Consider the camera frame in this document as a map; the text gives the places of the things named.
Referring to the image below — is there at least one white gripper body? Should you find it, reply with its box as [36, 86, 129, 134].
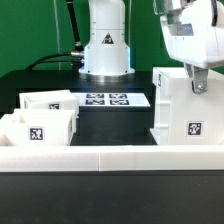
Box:
[160, 0, 224, 69]

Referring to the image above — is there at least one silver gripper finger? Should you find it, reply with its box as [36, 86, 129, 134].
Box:
[184, 64, 208, 94]

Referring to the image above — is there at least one white drawer cabinet box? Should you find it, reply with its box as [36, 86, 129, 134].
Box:
[151, 67, 224, 145]

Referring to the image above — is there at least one white front drawer with knob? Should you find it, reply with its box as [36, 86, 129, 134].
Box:
[0, 109, 76, 146]

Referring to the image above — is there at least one white marker sheet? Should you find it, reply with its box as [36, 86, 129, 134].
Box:
[73, 92, 151, 108]

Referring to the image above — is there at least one white U-shaped fence wall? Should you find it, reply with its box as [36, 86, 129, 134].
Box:
[0, 145, 224, 172]

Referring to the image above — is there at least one black cables bundle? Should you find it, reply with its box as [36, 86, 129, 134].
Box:
[25, 0, 86, 72]

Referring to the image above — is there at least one white thin cable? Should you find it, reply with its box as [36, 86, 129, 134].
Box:
[53, 0, 63, 71]

